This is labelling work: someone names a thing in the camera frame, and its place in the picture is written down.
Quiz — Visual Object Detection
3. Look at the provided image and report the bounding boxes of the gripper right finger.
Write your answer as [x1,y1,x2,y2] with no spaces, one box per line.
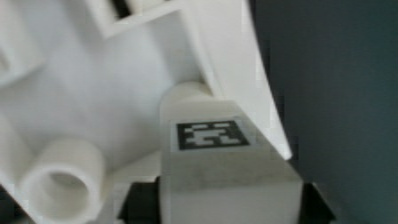
[299,183,336,224]

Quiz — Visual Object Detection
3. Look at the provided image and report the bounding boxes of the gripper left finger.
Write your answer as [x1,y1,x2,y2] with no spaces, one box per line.
[118,178,162,224]

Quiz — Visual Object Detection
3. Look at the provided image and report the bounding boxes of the white chair leg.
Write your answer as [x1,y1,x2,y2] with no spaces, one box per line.
[160,82,304,224]

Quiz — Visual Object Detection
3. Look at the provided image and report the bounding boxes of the white chair seat part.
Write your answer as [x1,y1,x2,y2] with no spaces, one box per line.
[0,0,292,224]

